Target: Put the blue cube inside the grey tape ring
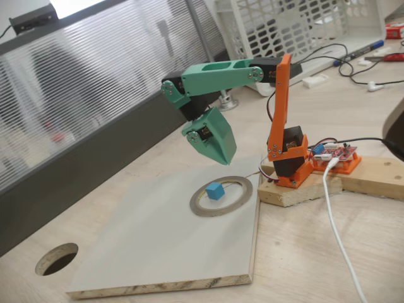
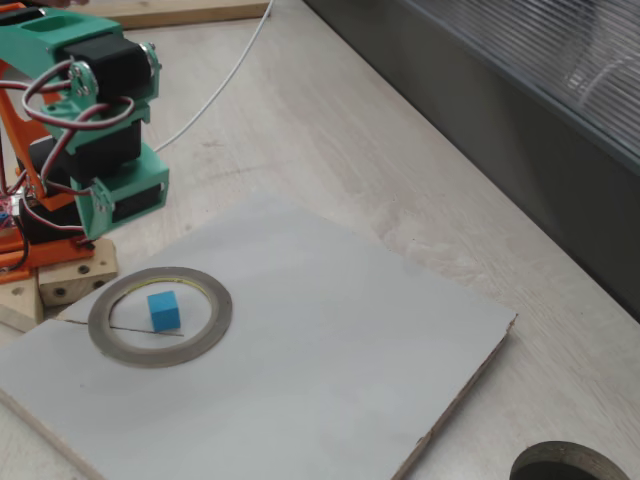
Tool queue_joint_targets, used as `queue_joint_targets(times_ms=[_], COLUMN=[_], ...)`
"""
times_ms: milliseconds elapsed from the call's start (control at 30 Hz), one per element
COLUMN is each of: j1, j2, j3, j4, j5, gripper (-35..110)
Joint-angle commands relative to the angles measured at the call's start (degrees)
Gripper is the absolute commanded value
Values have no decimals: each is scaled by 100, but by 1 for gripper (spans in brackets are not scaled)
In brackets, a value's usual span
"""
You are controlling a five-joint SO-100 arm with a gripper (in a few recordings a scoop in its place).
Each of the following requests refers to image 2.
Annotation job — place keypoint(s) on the white-faced plywood board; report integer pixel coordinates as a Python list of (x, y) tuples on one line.
[(300, 350)]

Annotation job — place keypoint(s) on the red controller circuit board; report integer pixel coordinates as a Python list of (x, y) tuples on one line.
[(5, 212)]

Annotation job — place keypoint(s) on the light wooden strip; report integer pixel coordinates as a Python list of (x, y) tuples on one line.
[(200, 15)]

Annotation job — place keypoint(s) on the frosted ribbed partition panel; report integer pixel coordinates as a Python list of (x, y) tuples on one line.
[(550, 150)]

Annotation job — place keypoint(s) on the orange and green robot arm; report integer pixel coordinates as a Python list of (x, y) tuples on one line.
[(45, 30)]

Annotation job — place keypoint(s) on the green gripper with servo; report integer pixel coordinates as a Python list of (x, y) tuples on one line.
[(136, 206)]

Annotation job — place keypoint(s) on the wooden base block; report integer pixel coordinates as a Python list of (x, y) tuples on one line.
[(75, 280)]

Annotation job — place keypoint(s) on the blue cube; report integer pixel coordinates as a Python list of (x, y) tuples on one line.
[(164, 312)]

